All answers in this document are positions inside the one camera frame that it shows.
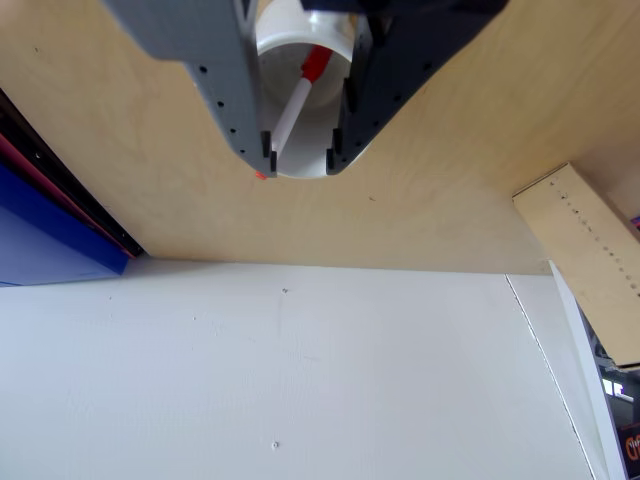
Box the black and red flat case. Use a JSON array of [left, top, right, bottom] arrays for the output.
[[0, 88, 147, 260]]

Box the white mug with red heart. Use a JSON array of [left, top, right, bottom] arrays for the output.
[[253, 0, 360, 181]]

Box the black box with orange print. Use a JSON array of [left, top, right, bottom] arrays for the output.
[[595, 344, 640, 480]]

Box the blue flat box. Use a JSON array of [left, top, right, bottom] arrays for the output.
[[0, 160, 131, 288]]

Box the red and white pen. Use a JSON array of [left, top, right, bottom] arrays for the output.
[[272, 46, 333, 154]]

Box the pale wooden plank with holes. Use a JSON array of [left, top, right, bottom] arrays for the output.
[[511, 161, 640, 369]]

